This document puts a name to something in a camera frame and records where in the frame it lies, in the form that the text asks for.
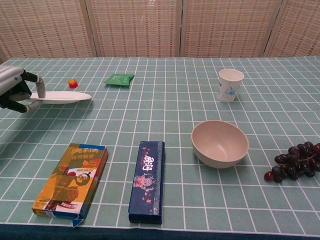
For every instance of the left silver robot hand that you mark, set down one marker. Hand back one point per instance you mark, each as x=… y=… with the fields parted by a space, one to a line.
x=10 y=80

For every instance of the white round plate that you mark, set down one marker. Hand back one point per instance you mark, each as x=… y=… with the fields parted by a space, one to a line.
x=65 y=97

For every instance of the white paper cup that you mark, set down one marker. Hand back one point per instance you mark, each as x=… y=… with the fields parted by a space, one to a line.
x=228 y=87

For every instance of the beige bowl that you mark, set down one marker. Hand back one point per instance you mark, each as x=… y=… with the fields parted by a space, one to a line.
x=220 y=145

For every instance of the red orange bottle cap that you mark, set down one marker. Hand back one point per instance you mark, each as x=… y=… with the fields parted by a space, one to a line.
x=73 y=83

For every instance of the bamboo folding screen panel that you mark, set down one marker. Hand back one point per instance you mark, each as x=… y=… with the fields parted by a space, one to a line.
x=47 y=27
x=297 y=27
x=230 y=27
x=135 y=27

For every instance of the green snack packet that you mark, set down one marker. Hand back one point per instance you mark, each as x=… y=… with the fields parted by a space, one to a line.
x=119 y=80

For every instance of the orange snack box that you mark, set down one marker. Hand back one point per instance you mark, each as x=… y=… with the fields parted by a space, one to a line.
x=72 y=180

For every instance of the green grid tablecloth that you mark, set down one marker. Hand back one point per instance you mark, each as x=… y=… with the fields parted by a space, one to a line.
x=175 y=105

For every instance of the dark blue long box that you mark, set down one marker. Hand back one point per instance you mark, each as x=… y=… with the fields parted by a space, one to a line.
x=147 y=182

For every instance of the dark purple grape bunch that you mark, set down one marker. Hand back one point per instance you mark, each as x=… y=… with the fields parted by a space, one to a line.
x=297 y=162

